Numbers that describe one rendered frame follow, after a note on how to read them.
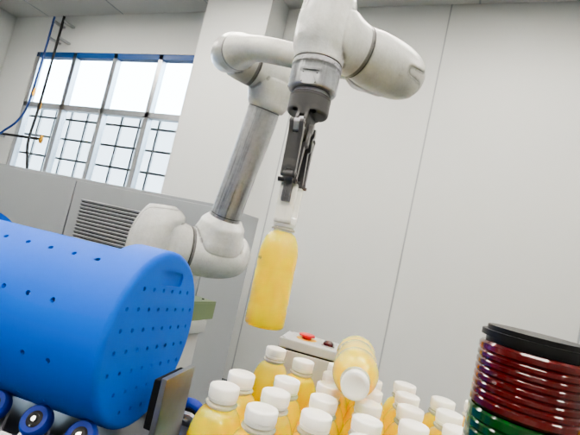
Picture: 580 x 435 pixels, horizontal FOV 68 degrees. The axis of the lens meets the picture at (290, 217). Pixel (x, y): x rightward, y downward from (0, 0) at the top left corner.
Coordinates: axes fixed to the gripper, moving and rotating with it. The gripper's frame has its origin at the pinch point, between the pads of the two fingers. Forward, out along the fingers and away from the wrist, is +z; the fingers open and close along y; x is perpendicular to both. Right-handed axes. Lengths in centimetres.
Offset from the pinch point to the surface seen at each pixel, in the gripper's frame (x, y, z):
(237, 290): -66, -190, 36
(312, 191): -47, -268, -47
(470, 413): 24, 44, 16
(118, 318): -15.8, 18.8, 21.8
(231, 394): 2.5, 19.8, 27.0
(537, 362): 27, 46, 12
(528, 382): 27, 46, 13
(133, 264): -17.7, 15.2, 14.5
